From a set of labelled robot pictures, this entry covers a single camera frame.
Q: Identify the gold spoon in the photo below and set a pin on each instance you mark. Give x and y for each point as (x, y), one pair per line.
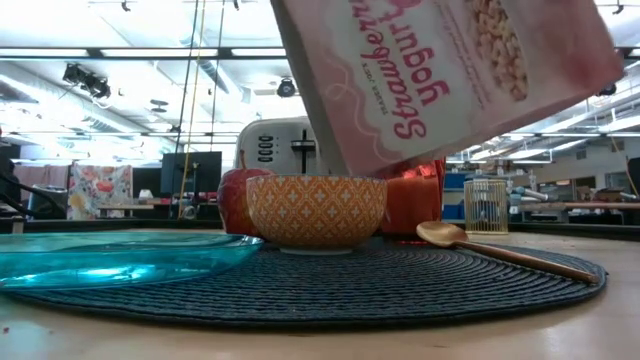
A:
(442, 234)

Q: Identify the orange drinking glass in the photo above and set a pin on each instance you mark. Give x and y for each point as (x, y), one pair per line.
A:
(415, 210)

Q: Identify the black ceiling spotlight cluster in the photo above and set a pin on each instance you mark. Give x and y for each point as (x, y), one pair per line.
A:
(87, 80)

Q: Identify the red yellow apple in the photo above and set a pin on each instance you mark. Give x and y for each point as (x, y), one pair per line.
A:
(232, 200)

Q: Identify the wooden workbench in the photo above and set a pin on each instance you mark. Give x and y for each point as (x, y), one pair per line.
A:
(575, 205)

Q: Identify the black ceiling dome camera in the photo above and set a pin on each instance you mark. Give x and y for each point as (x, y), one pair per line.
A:
(286, 88)

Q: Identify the floral patterned cloth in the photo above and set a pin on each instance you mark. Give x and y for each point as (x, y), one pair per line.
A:
(100, 190)

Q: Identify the stainless steel four-slot toaster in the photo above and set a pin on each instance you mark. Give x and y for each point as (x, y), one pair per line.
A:
(270, 145)

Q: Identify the pink cloth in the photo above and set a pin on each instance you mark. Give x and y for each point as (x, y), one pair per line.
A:
(45, 175)

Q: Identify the orange patterned bowl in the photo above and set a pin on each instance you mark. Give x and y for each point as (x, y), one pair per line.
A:
(315, 210)

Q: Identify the dark round woven placemat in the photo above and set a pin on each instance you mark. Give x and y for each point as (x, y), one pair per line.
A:
(350, 285)

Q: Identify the blue storage bin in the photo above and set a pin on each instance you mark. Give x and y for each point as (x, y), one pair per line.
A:
(452, 195)

